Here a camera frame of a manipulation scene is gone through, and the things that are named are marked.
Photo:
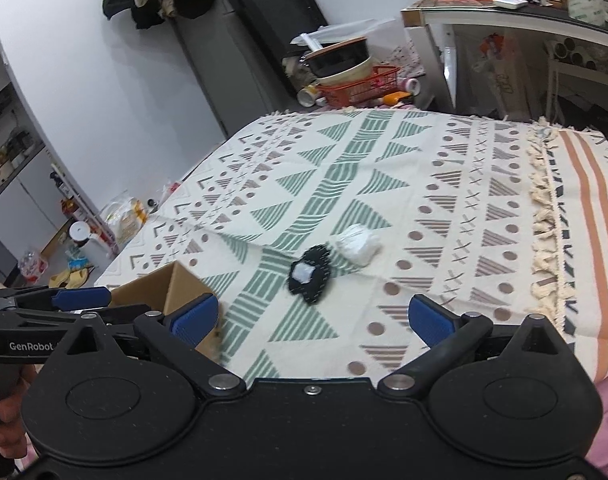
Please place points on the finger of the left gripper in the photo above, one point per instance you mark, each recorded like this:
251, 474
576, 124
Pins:
54, 299
19, 323

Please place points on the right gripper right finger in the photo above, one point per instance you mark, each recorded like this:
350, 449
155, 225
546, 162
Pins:
452, 341

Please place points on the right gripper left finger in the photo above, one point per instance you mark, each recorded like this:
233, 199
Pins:
172, 341

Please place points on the person's left hand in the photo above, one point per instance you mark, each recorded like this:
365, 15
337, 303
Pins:
13, 443

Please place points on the yellow slippers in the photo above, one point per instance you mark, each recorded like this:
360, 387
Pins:
69, 279

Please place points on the brown cardboard box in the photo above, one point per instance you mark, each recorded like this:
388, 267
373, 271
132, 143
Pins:
169, 294

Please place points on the white kettle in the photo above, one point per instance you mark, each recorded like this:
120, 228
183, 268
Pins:
81, 234

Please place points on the white rolled sock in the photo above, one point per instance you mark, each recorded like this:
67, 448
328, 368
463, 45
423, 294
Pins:
358, 244

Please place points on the patterned cream bed blanket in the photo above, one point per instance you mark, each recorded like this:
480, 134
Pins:
501, 218

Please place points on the red plastic basket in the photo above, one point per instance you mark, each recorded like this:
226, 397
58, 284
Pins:
382, 81

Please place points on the black and cream bowl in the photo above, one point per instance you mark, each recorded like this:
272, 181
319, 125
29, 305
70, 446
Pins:
346, 61

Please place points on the black top desk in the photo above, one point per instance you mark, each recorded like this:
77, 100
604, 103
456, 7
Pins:
484, 13

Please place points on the black flat panel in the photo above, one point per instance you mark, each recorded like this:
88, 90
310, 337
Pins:
275, 23

